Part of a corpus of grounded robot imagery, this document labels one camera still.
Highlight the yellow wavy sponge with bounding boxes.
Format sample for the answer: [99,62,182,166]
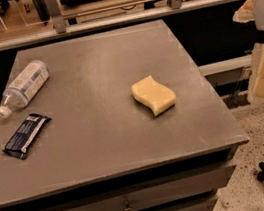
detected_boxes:
[131,76,176,116]

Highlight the grey drawer cabinet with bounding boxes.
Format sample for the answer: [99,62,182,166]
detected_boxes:
[0,21,248,211]

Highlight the clear plastic water bottle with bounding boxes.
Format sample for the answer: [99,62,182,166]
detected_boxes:
[0,60,50,118]

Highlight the dark blue snack packet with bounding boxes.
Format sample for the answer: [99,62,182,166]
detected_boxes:
[3,113,51,160]

